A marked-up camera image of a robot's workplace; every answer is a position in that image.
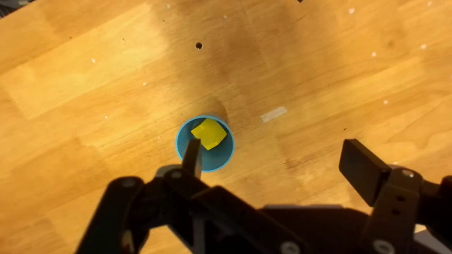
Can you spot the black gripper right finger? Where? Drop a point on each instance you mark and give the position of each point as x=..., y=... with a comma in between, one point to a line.
x=360, y=164

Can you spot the yellow cube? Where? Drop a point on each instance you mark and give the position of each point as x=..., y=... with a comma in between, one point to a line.
x=211, y=133

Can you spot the blue cup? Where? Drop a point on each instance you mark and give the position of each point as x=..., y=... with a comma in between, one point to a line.
x=219, y=157

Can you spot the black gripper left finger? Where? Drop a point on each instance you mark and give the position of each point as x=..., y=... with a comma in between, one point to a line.
x=191, y=157

